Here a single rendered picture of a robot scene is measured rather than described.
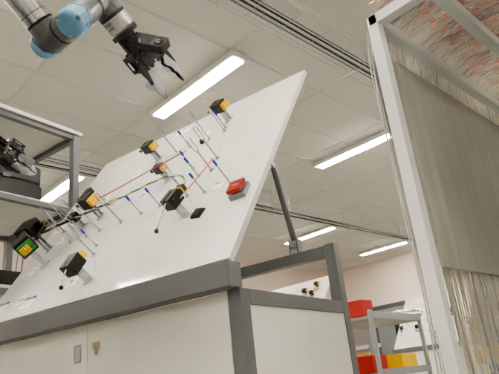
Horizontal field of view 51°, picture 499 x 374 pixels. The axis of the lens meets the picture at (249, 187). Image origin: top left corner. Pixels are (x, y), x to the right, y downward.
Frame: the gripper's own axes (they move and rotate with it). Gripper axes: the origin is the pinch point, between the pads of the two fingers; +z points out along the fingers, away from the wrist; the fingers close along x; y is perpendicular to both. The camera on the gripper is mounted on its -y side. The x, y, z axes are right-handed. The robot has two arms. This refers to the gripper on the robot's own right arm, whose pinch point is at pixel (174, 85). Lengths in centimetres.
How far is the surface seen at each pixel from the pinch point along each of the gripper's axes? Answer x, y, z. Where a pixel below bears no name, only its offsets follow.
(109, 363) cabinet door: 65, 18, 46
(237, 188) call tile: 12.0, -10.2, 30.4
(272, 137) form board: -16.3, -1.5, 34.7
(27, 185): 15, 123, 13
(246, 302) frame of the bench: 40, -25, 43
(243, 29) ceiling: -219, 193, 59
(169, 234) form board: 27.1, 12.3, 33.0
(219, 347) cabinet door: 52, -20, 47
